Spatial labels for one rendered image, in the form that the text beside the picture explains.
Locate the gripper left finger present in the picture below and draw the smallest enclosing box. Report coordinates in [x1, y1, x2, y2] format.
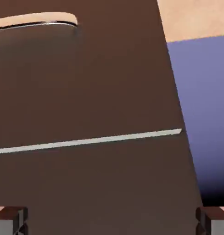
[0, 206, 29, 235]

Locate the curved shiny metal handle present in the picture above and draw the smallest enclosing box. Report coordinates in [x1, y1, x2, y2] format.
[0, 11, 79, 32]

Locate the dark brown wooden cabinet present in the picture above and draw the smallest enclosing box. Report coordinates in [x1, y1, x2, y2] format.
[0, 0, 204, 235]

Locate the dark brown drawer front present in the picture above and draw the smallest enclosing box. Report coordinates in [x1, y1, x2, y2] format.
[0, 132, 202, 235]
[0, 0, 183, 150]

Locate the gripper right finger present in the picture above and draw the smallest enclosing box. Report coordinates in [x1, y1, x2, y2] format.
[195, 206, 224, 235]

